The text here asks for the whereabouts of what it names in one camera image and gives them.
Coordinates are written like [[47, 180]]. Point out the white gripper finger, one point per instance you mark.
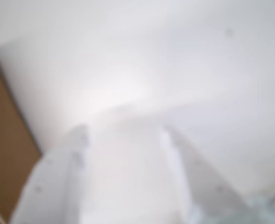
[[51, 182], [209, 198]]

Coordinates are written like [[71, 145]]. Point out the brown cardboard box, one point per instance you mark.
[[4, 140]]

